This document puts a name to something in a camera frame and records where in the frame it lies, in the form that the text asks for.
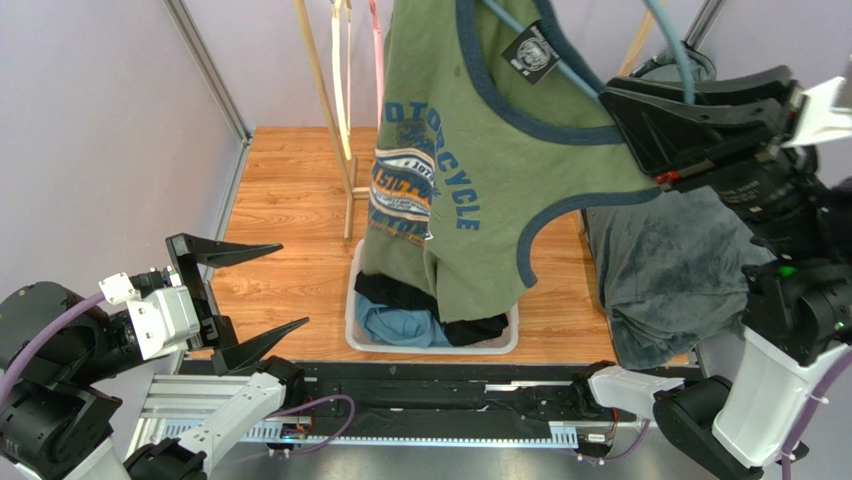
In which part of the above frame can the teal plastic hanger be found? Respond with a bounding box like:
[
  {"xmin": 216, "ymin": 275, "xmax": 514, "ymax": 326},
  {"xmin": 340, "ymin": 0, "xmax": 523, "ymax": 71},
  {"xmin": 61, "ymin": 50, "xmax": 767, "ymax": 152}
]
[{"xmin": 479, "ymin": 0, "xmax": 697, "ymax": 108}]

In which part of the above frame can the black garment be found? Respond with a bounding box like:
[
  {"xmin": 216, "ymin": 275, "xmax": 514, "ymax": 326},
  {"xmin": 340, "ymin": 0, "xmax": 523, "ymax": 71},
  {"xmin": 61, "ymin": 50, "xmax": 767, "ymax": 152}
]
[{"xmin": 354, "ymin": 272, "xmax": 509, "ymax": 347}]

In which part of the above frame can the blue tank top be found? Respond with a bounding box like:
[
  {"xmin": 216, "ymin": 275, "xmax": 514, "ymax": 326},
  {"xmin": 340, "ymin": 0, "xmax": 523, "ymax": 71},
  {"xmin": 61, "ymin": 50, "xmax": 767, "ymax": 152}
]
[{"xmin": 354, "ymin": 293, "xmax": 451, "ymax": 348}]

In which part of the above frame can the olive green tank top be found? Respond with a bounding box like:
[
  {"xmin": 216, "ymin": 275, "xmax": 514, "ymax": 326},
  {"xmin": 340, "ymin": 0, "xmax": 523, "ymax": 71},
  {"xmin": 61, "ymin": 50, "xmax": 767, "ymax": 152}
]
[{"xmin": 362, "ymin": 1, "xmax": 657, "ymax": 322}]

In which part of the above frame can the cream plastic hanger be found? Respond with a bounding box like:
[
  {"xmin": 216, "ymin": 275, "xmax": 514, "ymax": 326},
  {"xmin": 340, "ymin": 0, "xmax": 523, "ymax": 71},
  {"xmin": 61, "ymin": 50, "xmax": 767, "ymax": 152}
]
[{"xmin": 330, "ymin": 0, "xmax": 353, "ymax": 161}]

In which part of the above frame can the pink plastic hanger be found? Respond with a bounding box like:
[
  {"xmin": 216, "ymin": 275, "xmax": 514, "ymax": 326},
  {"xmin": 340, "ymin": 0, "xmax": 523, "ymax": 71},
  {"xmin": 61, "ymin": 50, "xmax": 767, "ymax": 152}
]
[{"xmin": 368, "ymin": 0, "xmax": 385, "ymax": 127}]

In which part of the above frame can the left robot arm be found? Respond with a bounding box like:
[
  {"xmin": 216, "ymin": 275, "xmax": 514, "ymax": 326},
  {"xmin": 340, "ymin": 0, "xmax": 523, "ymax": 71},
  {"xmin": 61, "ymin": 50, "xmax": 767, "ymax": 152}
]
[{"xmin": 1, "ymin": 233, "xmax": 304, "ymax": 479}]

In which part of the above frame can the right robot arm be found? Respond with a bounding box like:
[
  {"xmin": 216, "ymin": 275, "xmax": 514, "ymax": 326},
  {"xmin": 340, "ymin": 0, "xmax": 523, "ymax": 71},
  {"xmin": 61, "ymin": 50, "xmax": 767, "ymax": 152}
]
[{"xmin": 572, "ymin": 66, "xmax": 851, "ymax": 479}]

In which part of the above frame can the white plastic basket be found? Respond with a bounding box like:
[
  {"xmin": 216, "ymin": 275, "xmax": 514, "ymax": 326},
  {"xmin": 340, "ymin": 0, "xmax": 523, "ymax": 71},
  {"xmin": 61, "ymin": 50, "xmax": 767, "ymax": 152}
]
[{"xmin": 344, "ymin": 240, "xmax": 520, "ymax": 356}]

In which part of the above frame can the grey fleece blanket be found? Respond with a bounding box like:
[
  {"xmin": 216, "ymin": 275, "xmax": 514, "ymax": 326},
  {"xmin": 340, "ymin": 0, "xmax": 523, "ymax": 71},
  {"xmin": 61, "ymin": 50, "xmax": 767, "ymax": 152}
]
[{"xmin": 584, "ymin": 187, "xmax": 774, "ymax": 370}]

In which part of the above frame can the wooden clothes rack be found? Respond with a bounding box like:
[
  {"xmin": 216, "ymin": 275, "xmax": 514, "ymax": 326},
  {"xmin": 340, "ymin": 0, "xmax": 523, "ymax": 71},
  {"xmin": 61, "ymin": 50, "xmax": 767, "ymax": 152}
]
[{"xmin": 293, "ymin": 0, "xmax": 655, "ymax": 242}]

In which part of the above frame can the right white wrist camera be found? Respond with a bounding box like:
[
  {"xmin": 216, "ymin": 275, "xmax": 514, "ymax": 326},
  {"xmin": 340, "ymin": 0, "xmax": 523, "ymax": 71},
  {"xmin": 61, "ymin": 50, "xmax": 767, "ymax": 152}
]
[{"xmin": 782, "ymin": 57, "xmax": 851, "ymax": 148}]

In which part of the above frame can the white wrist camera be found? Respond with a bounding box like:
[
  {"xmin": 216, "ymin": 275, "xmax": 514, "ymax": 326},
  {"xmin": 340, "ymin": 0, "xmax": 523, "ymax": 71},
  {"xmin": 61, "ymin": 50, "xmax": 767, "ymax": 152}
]
[
  {"xmin": 782, "ymin": 57, "xmax": 851, "ymax": 148},
  {"xmin": 99, "ymin": 266, "xmax": 201, "ymax": 360}
]

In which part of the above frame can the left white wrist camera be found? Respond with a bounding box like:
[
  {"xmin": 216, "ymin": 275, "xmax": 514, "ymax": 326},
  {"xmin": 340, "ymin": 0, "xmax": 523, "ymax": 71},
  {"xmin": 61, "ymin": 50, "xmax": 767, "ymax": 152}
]
[{"xmin": 99, "ymin": 266, "xmax": 201, "ymax": 360}]

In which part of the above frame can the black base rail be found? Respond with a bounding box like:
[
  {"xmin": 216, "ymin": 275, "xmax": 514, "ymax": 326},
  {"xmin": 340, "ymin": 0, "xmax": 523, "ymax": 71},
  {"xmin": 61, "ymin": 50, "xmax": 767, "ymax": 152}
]
[{"xmin": 139, "ymin": 359, "xmax": 640, "ymax": 442}]

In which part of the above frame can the aluminium frame post right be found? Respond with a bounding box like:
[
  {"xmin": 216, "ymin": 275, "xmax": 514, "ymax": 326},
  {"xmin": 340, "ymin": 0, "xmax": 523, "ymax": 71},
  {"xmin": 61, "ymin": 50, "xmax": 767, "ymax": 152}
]
[{"xmin": 683, "ymin": 0, "xmax": 727, "ymax": 49}]

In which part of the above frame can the aluminium frame post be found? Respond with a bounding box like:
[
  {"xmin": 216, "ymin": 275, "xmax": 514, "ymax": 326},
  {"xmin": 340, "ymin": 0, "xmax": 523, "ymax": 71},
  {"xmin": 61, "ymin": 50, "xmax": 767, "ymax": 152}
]
[
  {"xmin": 683, "ymin": 0, "xmax": 727, "ymax": 49},
  {"xmin": 163, "ymin": 0, "xmax": 252, "ymax": 146}
]

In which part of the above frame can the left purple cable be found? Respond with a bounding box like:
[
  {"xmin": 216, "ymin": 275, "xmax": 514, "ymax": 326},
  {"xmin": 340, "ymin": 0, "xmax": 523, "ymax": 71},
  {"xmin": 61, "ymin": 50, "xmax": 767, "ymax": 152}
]
[{"xmin": 0, "ymin": 291, "xmax": 108, "ymax": 407}]

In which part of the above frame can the aluminium frame post left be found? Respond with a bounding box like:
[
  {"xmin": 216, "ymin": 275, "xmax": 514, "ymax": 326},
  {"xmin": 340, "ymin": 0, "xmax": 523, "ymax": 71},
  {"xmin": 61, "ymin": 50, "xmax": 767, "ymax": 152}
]
[{"xmin": 163, "ymin": 0, "xmax": 252, "ymax": 146}]

